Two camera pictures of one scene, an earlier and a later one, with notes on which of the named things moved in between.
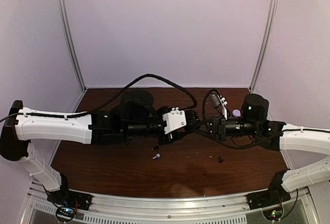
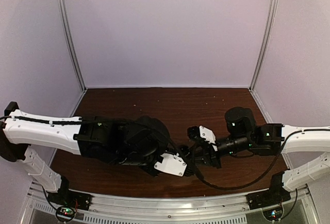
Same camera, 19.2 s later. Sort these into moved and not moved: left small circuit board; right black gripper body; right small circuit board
Moved: right black gripper body
Not moved: right small circuit board; left small circuit board
